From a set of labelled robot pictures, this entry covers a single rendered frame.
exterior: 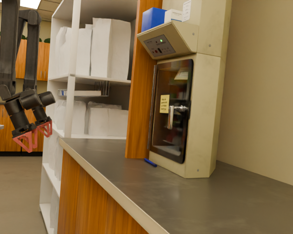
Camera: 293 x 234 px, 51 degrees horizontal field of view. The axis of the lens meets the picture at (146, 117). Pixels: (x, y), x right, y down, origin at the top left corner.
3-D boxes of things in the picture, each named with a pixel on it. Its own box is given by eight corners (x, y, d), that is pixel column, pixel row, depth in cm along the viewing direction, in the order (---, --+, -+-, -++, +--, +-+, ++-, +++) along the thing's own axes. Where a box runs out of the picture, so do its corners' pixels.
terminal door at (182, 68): (149, 150, 142) (156, 64, 140) (183, 165, 115) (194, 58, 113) (148, 150, 142) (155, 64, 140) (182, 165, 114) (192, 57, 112)
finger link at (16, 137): (41, 146, 120) (31, 124, 119) (38, 149, 113) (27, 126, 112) (24, 153, 119) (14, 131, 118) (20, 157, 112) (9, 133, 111)
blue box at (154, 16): (161, 36, 137) (163, 16, 137) (172, 33, 128) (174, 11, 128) (140, 33, 133) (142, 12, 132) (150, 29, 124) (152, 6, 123)
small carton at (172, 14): (174, 29, 121) (176, 14, 121) (181, 27, 117) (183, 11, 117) (163, 27, 119) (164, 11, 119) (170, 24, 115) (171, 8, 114)
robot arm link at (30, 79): (31, 15, 161) (26, 9, 151) (42, 16, 162) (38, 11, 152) (25, 96, 164) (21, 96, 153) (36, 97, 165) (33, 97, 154)
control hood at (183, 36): (156, 60, 141) (158, 38, 141) (196, 52, 112) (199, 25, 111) (134, 56, 136) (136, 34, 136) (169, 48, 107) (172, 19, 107)
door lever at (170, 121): (181, 130, 117) (177, 129, 119) (183, 105, 116) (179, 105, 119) (169, 129, 114) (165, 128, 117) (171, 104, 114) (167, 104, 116)
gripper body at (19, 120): (35, 126, 124) (27, 109, 123) (29, 129, 114) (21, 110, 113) (19, 133, 123) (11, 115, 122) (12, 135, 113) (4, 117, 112)
